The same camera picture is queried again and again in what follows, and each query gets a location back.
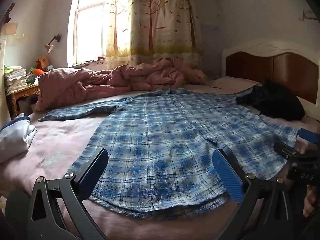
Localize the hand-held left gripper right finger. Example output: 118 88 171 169
212 149 294 240

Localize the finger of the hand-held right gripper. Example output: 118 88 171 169
273 141 300 159
297 128 320 145

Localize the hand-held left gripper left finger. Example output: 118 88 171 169
26 148 109 240

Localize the blue plaid shirt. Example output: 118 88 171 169
38 88 300 217

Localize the person's right hand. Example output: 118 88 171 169
303 184 320 215

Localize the black garment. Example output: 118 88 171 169
236 77 306 121

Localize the pink pillow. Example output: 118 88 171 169
184 76 262 96

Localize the white folded garment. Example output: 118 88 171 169
0 113 38 163

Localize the pink quilt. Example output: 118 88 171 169
35 57 209 112

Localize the wooden headboard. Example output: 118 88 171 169
221 39 320 105

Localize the gilded wooden side table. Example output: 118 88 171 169
6 84 40 119

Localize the orange paper bag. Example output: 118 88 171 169
37 55 50 71

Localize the stack of papers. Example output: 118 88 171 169
4 66 28 93

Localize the window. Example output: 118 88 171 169
67 0 135 67

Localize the tree print curtain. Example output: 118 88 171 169
105 0 204 70

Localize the wall lamp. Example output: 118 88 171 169
44 34 62 53

